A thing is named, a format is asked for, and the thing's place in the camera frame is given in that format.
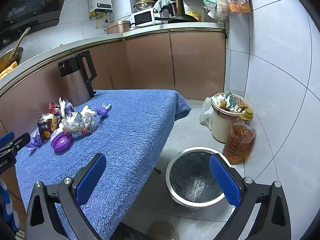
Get purple plastic lid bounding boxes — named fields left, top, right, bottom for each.
left=50, top=131, right=73, bottom=152

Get glass lidded pot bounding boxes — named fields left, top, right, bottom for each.
left=133, top=0, right=155, bottom=11

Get white tissue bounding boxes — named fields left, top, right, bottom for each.
left=59, top=98, right=75, bottom=118

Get cream full trash bucket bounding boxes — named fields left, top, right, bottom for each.
left=211, top=90, right=249, bottom=143

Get white plastic bag on floor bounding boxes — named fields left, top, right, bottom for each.
left=199, top=97, right=213, bottom=130

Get clear plastic bag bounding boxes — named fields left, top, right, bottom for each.
left=61, top=109, right=98, bottom=135

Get black range hood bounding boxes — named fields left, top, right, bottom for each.
left=1, top=0, right=65, bottom=48

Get red snack wrapper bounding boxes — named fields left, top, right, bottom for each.
left=48, top=102, right=61, bottom=115

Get black steel electric kettle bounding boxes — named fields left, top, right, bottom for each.
left=58, top=50, right=97, bottom=106

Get black frying pan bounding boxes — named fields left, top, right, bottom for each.
left=155, top=14, right=198, bottom=23

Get steel trash bin black liner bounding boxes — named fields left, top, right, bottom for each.
left=165, top=147, right=225, bottom=210

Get purple wrapper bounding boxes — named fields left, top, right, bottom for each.
left=92, top=103, right=111, bottom=118
left=25, top=129, right=43, bottom=152

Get cooking oil bottle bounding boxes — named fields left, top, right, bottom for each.
left=223, top=108, right=256, bottom=165

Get blue towel cloth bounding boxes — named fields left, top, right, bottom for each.
left=15, top=89, right=191, bottom=239

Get brown kitchen cabinets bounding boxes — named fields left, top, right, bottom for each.
left=1, top=30, right=225, bottom=135

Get white microwave oven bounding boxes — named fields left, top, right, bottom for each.
left=132, top=8, right=156, bottom=27

